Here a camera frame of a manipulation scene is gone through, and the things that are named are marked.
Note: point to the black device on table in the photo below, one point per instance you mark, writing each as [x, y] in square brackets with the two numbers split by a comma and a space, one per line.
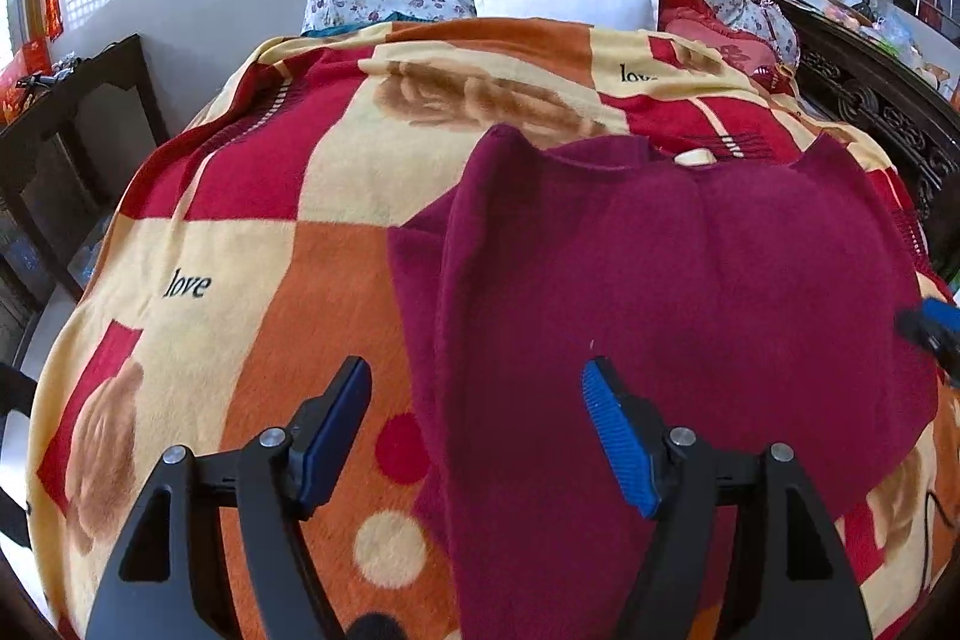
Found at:
[41, 81]

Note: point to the teal cloth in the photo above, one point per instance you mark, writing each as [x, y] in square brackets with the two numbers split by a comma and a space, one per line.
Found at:
[352, 27]

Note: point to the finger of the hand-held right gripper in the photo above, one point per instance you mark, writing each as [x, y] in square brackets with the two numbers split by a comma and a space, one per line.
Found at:
[937, 329]

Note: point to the red pillow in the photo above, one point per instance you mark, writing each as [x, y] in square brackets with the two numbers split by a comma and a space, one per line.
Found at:
[712, 40]

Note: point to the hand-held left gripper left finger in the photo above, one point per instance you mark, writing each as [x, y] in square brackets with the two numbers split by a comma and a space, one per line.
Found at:
[337, 437]

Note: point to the red box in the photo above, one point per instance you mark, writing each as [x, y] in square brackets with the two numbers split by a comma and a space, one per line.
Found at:
[22, 78]

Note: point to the maroon sweater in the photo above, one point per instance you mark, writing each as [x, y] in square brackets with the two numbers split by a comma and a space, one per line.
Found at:
[675, 250]

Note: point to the dark wooden table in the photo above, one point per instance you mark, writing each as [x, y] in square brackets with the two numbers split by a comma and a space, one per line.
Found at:
[75, 108]

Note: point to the red wall poster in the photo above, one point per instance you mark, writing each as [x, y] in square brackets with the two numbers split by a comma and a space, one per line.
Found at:
[53, 14]

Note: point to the clutter on cabinet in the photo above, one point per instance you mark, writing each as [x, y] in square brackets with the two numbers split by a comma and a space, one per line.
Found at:
[892, 33]

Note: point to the printed fleece blanket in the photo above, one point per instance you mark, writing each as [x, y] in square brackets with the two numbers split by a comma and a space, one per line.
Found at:
[247, 280]

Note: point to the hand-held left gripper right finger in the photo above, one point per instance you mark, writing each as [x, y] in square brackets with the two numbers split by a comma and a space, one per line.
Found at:
[622, 445]

